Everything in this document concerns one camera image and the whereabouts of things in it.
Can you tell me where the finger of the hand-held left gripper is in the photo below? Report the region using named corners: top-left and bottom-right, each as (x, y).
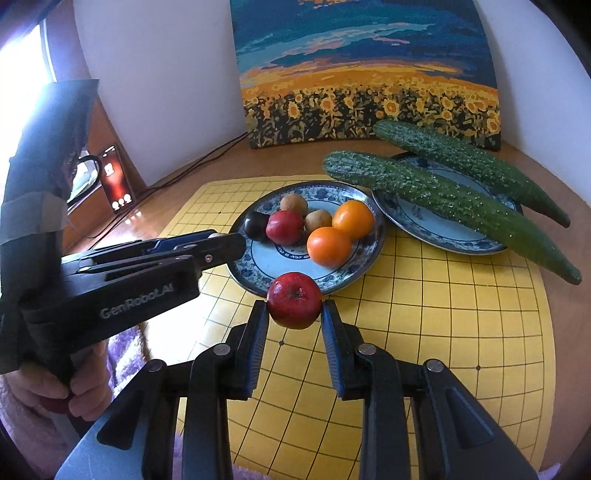
top-left (62, 233), bottom-right (247, 283)
top-left (91, 229), bottom-right (228, 254)

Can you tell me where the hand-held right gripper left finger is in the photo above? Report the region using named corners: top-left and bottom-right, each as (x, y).
top-left (55, 300), bottom-right (271, 480)

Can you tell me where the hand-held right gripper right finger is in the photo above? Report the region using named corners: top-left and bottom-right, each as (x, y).
top-left (321, 300), bottom-right (539, 480)

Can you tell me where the dark plum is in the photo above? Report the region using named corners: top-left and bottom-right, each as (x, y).
top-left (243, 211), bottom-right (273, 242)

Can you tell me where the blue patterned plate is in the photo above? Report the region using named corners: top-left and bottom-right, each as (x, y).
top-left (371, 154), bottom-right (525, 256)
top-left (228, 180), bottom-right (387, 297)

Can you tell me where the red apple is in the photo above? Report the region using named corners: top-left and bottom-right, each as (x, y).
top-left (266, 210), bottom-right (304, 246)
top-left (267, 272), bottom-right (324, 330)

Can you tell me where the brown longan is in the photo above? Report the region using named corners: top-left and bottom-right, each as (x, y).
top-left (280, 192), bottom-right (309, 218)
top-left (304, 209), bottom-right (334, 234)

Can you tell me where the orange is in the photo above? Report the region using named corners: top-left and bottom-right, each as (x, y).
top-left (306, 226), bottom-right (353, 269)
top-left (331, 199), bottom-right (376, 242)

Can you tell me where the person's left hand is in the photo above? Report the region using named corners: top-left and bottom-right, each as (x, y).
top-left (8, 340), bottom-right (112, 422)

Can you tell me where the purple fluffy towel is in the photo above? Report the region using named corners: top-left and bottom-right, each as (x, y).
top-left (105, 322), bottom-right (362, 480)

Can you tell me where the phone with red screen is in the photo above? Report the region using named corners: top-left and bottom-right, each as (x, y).
top-left (99, 143), bottom-right (136, 213)

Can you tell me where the yellow grid game board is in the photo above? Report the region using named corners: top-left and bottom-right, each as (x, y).
top-left (157, 175), bottom-right (556, 480)

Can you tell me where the green cucumber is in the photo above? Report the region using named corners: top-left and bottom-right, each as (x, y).
top-left (372, 119), bottom-right (572, 230)
top-left (322, 150), bottom-right (583, 286)

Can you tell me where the sunflower field painting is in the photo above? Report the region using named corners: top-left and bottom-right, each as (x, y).
top-left (229, 0), bottom-right (502, 151)

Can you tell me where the thin black cable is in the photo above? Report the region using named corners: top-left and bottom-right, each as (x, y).
top-left (139, 132), bottom-right (249, 193)
top-left (85, 133), bottom-right (250, 239)

